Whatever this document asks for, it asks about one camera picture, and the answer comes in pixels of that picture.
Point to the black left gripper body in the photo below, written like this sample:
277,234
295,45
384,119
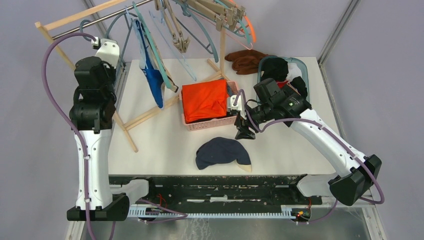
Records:
111,72

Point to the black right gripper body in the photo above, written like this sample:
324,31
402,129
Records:
256,116

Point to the cream navy labelled underwear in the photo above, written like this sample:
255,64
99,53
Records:
220,150

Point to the light blue wire hanger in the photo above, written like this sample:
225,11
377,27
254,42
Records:
164,33

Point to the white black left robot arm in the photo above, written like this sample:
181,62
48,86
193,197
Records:
96,201

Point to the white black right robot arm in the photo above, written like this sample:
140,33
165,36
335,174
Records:
355,176

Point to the blue white-lettered underwear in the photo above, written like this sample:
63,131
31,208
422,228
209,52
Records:
152,73

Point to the teal plastic hanger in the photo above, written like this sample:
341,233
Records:
144,47

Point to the beige navy-trimmed underwear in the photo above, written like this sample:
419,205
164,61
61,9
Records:
158,62

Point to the wooden clip hanger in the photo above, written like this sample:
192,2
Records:
174,27

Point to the orange plastic hanger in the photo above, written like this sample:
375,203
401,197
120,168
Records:
239,23

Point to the pink perforated plastic basket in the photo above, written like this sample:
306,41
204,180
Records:
212,122

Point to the dark garment under orange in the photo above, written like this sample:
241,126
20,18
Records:
230,92

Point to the orange folded garment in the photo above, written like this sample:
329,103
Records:
204,100

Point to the red white garment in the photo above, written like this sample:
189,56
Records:
281,84

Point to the brown cloth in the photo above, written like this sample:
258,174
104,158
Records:
245,62

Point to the black garment in basket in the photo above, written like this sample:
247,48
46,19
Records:
278,69

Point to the wooden clothes rack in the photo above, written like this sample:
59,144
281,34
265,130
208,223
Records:
94,98

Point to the white garment in basket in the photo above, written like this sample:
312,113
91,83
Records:
293,72

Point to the teal oval laundry basket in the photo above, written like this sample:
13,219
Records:
303,69

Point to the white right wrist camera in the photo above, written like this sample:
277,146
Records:
235,104

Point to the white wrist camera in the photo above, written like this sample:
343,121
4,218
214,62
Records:
235,104
107,50

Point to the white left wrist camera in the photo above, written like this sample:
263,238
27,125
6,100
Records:
107,50

